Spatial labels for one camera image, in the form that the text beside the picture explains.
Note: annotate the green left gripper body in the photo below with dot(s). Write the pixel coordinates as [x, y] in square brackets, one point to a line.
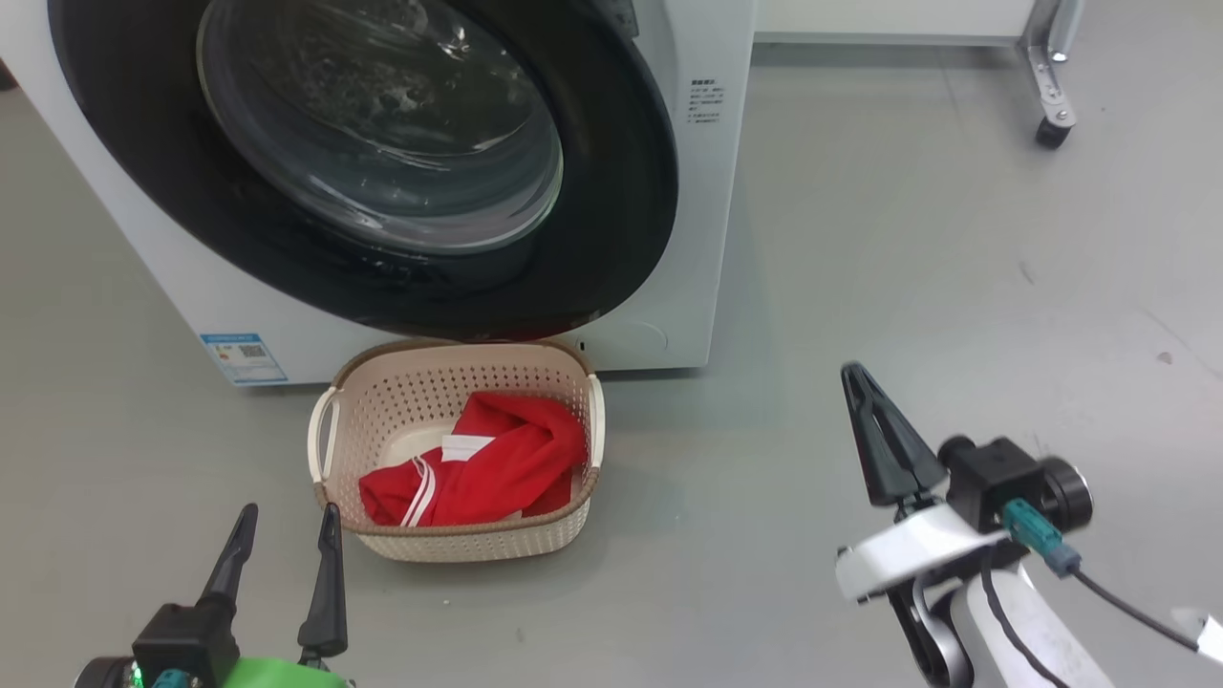
[287, 675]

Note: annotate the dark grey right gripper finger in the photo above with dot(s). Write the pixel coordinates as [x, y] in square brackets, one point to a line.
[922, 473]
[877, 449]

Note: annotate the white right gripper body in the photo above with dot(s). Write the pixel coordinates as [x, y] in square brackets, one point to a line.
[908, 549]

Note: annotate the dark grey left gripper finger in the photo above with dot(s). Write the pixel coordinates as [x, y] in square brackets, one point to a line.
[328, 602]
[229, 564]

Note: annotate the red garment with white stripes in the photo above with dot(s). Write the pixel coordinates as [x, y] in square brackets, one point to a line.
[506, 468]

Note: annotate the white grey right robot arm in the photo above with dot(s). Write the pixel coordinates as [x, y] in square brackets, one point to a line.
[1022, 640]

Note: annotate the beige perforated laundry basket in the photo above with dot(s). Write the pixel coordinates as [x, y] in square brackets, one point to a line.
[401, 392]

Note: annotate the white front-load washing machine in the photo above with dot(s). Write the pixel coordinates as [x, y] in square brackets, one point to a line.
[726, 239]

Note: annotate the blue energy label sticker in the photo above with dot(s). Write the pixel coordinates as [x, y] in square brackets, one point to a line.
[245, 358]

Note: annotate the small printed text sticker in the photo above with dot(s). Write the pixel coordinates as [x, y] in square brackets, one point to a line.
[708, 101]

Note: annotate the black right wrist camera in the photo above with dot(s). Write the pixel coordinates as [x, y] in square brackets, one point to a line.
[1003, 478]

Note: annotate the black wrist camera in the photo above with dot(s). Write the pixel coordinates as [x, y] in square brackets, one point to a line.
[1003, 478]
[186, 640]

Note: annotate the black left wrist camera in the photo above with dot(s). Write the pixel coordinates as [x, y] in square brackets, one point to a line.
[186, 640]

